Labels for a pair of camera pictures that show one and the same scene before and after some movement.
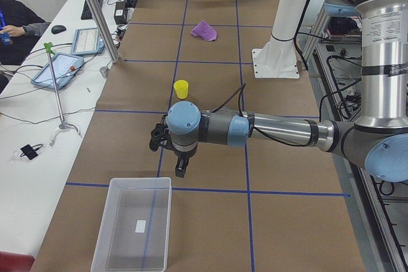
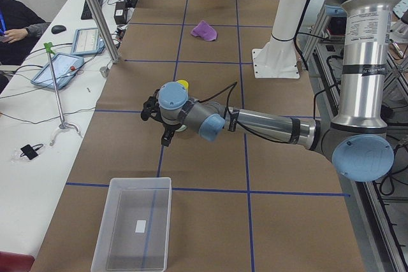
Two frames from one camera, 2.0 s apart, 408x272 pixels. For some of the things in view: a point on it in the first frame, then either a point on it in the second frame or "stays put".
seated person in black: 20,28 stays put
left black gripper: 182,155 -> 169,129
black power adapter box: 120,11 stays put
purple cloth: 204,30 stays put
